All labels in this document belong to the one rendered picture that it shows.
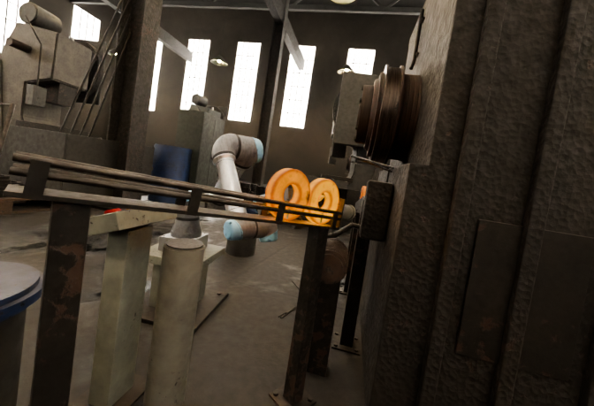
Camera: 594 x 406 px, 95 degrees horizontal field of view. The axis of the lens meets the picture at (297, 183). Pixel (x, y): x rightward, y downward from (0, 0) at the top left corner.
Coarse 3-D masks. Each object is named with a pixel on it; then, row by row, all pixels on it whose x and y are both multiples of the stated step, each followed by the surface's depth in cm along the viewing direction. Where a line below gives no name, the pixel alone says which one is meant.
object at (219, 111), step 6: (192, 96) 856; (198, 96) 848; (192, 102) 856; (198, 102) 850; (204, 102) 869; (192, 108) 850; (198, 108) 830; (204, 108) 832; (210, 108) 912; (216, 108) 904; (222, 108) 913; (216, 114) 862; (222, 114) 897
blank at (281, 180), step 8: (288, 168) 80; (272, 176) 77; (280, 176) 76; (288, 176) 78; (296, 176) 80; (304, 176) 82; (272, 184) 75; (280, 184) 76; (288, 184) 78; (296, 184) 80; (304, 184) 82; (272, 192) 75; (280, 192) 76; (296, 192) 83; (304, 192) 83; (280, 200) 77; (296, 200) 82; (304, 200) 83; (288, 208) 79; (296, 208) 82; (288, 216) 80; (296, 216) 82
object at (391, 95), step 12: (396, 72) 117; (396, 84) 112; (384, 96) 111; (396, 96) 111; (384, 108) 112; (396, 108) 111; (384, 120) 113; (384, 132) 115; (384, 144) 118; (372, 156) 124; (384, 156) 123
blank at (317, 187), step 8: (312, 184) 87; (320, 184) 87; (328, 184) 90; (312, 192) 86; (320, 192) 88; (328, 192) 91; (336, 192) 94; (312, 200) 86; (328, 200) 93; (336, 200) 94; (328, 208) 92; (336, 208) 95; (320, 224) 90
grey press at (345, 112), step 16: (352, 80) 385; (368, 80) 384; (352, 96) 386; (336, 112) 395; (352, 112) 387; (336, 128) 389; (352, 128) 388; (336, 144) 431; (352, 144) 389; (352, 160) 456; (336, 176) 410; (352, 176) 419; (368, 176) 415; (352, 192) 416
